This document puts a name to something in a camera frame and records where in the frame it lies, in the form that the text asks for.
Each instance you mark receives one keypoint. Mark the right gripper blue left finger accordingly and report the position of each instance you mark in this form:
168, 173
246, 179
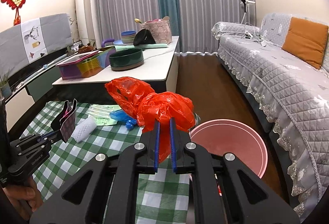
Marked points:
156, 145

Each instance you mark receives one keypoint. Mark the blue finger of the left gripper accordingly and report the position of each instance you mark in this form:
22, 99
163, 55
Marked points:
53, 135

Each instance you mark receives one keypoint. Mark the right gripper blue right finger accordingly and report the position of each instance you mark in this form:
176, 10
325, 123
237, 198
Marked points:
172, 133

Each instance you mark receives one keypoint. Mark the black pink printed box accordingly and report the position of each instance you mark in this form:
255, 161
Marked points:
64, 123

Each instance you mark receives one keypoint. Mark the white foam net sleeve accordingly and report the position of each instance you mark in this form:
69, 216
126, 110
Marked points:
84, 129

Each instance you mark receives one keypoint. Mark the red plastic bag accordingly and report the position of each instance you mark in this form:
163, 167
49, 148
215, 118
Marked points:
143, 104

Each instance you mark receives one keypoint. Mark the blue plastic bag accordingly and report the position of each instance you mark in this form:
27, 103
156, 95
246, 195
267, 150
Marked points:
123, 117

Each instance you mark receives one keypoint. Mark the pink trash bin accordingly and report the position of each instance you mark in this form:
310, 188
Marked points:
222, 136

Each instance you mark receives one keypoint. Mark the person's left hand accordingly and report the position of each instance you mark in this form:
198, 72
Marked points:
28, 193

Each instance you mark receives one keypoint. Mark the green checkered tablecloth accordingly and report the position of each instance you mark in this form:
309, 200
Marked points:
161, 198

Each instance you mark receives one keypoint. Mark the chopsticks packet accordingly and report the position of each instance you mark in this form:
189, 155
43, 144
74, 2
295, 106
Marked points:
101, 114

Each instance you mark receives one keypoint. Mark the black tv cabinet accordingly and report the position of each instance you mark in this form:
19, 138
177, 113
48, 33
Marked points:
31, 90

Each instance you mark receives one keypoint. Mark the white coffee table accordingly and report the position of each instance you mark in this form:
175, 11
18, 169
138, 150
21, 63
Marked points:
160, 70

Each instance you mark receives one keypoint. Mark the small potted plant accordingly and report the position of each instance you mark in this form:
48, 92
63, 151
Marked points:
5, 87

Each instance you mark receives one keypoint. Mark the colourful storage box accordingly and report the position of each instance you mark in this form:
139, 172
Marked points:
85, 65

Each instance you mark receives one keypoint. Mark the dark green round tin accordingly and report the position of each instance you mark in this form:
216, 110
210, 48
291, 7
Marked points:
126, 59

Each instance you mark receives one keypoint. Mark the black hat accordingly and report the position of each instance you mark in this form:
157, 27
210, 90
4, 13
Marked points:
143, 37

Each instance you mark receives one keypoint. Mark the pink fabric basket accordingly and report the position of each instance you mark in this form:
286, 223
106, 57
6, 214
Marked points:
160, 29

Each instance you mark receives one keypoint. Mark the stacked coloured bowls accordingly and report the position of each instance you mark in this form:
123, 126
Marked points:
128, 36

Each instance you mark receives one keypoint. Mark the grey covered television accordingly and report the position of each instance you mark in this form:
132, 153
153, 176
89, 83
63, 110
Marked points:
30, 41

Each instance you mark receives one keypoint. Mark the grey quilted sofa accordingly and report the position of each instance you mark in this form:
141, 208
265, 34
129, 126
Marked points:
292, 95

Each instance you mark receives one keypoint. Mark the white desk lamp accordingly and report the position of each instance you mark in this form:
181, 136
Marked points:
246, 4

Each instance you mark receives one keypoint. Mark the white standing air conditioner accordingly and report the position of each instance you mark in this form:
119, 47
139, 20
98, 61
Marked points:
87, 22

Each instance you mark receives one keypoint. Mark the orange cushion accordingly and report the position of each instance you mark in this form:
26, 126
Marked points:
306, 40

